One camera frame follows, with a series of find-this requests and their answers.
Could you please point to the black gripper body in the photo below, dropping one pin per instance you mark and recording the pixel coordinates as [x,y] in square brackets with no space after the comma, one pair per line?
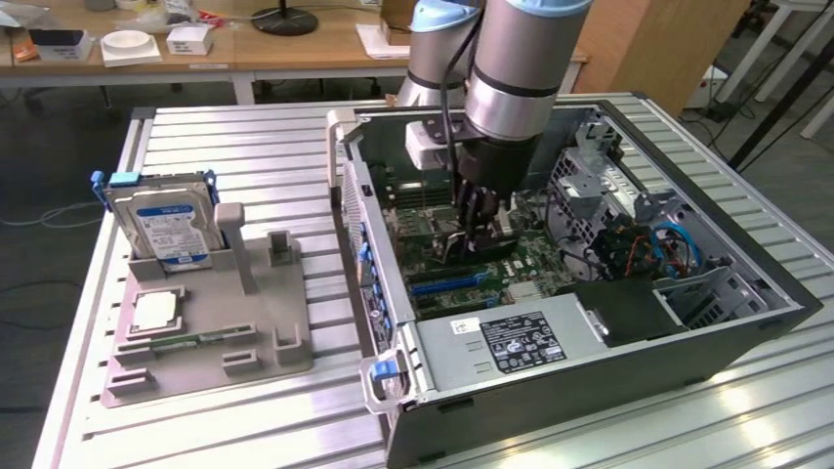
[498,161]

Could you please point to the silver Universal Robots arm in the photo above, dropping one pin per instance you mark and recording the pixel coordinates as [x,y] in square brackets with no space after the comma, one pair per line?
[515,73]

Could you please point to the CPU socket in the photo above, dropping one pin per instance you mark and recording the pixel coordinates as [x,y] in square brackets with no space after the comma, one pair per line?
[439,225]

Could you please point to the green motherboard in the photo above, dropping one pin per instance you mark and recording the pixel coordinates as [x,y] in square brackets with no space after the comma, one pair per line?
[534,273]

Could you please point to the metal disk bay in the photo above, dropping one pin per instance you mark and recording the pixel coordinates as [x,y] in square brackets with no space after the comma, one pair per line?
[586,185]

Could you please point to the blue expansion slot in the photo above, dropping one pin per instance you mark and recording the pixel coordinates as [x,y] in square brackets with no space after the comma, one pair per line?
[450,284]

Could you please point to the silver chipset heatsink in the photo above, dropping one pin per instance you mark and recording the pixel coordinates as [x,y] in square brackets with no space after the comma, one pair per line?
[525,291]

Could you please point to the grey power supply unit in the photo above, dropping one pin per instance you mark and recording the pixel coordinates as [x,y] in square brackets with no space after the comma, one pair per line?
[456,352]

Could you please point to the black plastic shroud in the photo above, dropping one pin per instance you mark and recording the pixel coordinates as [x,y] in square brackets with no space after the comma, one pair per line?
[626,308]

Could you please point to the white papers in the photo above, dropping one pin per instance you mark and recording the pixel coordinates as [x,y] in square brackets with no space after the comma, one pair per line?
[380,46]

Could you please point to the wooden cabinet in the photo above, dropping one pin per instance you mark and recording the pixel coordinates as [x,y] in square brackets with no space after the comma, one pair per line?
[651,49]

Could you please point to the brown cardboard box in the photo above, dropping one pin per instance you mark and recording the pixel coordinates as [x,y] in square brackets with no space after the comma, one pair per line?
[398,14]

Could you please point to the white box with red dot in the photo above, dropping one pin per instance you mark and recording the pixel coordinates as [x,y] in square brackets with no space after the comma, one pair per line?
[703,88]

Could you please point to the blue case latch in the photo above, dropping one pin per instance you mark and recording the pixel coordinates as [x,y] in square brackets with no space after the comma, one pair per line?
[380,370]

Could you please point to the metal drive cage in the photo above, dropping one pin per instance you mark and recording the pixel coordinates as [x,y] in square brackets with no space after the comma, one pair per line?
[717,298]

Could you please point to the black open PC case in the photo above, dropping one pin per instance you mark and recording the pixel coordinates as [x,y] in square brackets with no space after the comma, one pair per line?
[586,400]

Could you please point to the black lamp base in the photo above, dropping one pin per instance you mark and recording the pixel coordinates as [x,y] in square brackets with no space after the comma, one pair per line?
[284,23]

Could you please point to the grey parts rack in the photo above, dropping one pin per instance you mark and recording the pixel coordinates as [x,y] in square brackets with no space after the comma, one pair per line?
[215,312]

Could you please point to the black stand pole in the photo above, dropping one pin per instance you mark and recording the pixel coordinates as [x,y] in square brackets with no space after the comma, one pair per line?
[782,111]

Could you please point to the hard disk with blue carrier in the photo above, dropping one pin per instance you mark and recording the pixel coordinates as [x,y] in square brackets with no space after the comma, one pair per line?
[156,229]

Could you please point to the green RAM stick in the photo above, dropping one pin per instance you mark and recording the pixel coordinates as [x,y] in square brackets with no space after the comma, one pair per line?
[186,343]

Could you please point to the silver CPU chip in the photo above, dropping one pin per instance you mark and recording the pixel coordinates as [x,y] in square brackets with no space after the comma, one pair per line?
[155,312]

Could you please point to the small white printed box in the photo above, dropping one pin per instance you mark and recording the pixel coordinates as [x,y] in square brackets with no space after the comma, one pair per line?
[188,41]

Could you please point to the white box with round dish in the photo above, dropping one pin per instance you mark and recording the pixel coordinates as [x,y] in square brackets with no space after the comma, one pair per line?
[130,49]

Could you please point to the clear plastic bag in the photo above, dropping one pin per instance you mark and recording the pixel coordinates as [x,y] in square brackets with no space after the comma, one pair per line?
[147,20]

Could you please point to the white box with dark top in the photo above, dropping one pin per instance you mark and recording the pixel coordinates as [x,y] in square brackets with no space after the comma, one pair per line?
[62,51]

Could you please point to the orange flat item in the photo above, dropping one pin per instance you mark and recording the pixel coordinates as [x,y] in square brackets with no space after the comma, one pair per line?
[23,54]

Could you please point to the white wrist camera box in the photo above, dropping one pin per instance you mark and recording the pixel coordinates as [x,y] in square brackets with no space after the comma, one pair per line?
[423,146]

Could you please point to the white table frame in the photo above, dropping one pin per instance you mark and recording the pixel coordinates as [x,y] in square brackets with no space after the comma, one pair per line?
[819,117]

